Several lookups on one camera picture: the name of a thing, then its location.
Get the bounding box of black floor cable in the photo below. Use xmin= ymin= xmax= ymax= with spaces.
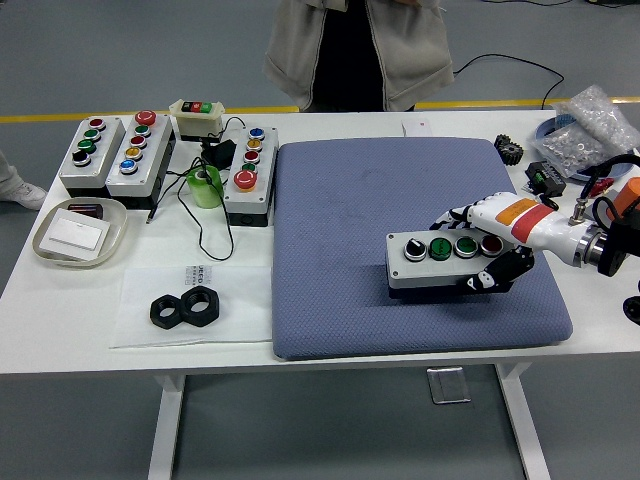
xmin=452 ymin=52 xmax=565 ymax=109

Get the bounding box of grey box with black knob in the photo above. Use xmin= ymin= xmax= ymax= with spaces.
xmin=57 ymin=115 xmax=126 ymax=199

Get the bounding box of black power adapter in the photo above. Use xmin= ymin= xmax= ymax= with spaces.
xmin=199 ymin=138 xmax=237 ymax=169

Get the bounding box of clear bag of washers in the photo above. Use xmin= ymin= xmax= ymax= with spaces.
xmin=530 ymin=119 xmax=616 ymax=179

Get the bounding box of large black hex nut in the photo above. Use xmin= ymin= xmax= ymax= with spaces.
xmin=179 ymin=285 xmax=222 ymax=329

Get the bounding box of cream switch box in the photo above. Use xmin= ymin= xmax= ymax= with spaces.
xmin=167 ymin=98 xmax=226 ymax=143

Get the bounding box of white table leg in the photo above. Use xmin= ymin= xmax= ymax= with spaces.
xmin=494 ymin=363 xmax=551 ymax=480
xmin=147 ymin=372 xmax=187 ymax=480

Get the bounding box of black electronic module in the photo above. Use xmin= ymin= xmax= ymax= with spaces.
xmin=523 ymin=159 xmax=568 ymax=199

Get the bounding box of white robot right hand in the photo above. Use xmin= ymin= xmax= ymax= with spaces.
xmin=428 ymin=191 xmax=586 ymax=295

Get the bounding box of black gear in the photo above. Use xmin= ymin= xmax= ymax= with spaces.
xmin=493 ymin=133 xmax=525 ymax=166

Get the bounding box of green tape roll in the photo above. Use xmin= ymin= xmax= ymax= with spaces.
xmin=185 ymin=165 xmax=223 ymax=210

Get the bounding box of white shallow tray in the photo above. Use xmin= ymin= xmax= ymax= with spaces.
xmin=31 ymin=197 xmax=129 ymax=270

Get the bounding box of bubble wrap bag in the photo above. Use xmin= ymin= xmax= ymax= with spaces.
xmin=554 ymin=84 xmax=640 ymax=161

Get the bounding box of narrow grey five-button box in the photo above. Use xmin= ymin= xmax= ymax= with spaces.
xmin=222 ymin=125 xmax=279 ymax=229

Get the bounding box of person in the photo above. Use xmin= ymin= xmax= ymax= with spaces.
xmin=262 ymin=0 xmax=455 ymax=114
xmin=0 ymin=149 xmax=49 ymax=211

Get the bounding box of blue-grey padded mat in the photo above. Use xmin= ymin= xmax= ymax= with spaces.
xmin=271 ymin=137 xmax=575 ymax=361

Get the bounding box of blue and white plate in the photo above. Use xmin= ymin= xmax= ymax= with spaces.
xmin=532 ymin=117 xmax=637 ymax=184

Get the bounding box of white wall switch plate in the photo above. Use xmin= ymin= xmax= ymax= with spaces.
xmin=38 ymin=208 xmax=112 ymax=261

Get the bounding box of thin black adapter cord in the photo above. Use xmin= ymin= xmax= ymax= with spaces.
xmin=145 ymin=115 xmax=246 ymax=262

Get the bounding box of wide grey five-button box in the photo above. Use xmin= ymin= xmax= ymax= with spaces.
xmin=104 ymin=109 xmax=176 ymax=210

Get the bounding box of small black hex nut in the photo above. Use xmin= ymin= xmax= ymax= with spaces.
xmin=148 ymin=294 xmax=187 ymax=330

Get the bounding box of grey four-button control box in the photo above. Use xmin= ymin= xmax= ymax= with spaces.
xmin=384 ymin=230 xmax=519 ymax=304

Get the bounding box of dark red small block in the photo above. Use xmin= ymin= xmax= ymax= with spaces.
xmin=66 ymin=201 xmax=105 ymax=221

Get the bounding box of orange cylinder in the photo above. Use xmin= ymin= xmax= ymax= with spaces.
xmin=604 ymin=177 xmax=640 ymax=224

